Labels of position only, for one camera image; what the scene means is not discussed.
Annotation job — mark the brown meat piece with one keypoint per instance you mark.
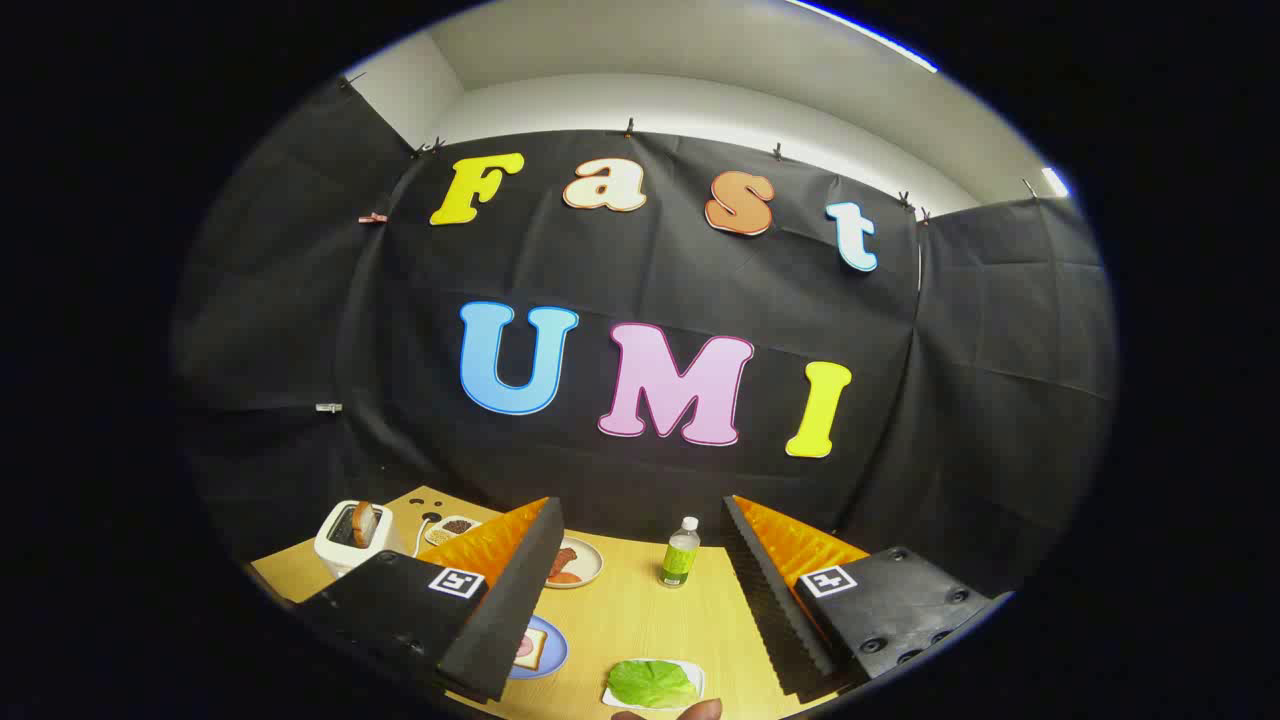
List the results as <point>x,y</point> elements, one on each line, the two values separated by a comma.
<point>563,557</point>

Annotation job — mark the toasted bread slice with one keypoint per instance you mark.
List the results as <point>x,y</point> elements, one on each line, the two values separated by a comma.
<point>363,522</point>

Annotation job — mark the white divided condiment dish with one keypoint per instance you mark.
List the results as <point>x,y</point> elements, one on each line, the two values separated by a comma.
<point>455,527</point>

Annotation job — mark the green lettuce leaf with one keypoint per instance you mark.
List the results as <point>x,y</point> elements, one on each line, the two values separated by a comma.
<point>650,685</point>

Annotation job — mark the red tomato slice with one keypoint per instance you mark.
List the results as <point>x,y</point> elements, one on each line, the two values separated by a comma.
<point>566,578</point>

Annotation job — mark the round white plate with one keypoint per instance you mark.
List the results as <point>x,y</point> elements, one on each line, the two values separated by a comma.
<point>590,560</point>

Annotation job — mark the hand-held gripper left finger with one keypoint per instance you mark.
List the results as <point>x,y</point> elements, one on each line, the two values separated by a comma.
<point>510,610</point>

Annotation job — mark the white bread slice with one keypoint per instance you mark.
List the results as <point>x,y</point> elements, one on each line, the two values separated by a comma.
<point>532,660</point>

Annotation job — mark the green label plastic bottle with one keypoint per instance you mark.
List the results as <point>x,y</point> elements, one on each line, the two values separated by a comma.
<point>680,560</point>

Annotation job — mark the round blue plate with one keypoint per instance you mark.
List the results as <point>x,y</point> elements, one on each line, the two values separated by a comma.
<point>555,650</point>

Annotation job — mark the white toaster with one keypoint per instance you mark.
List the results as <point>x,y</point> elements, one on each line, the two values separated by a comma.
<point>345,555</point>

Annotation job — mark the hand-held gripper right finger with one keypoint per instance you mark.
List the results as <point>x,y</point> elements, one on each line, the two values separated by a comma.
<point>770,610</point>

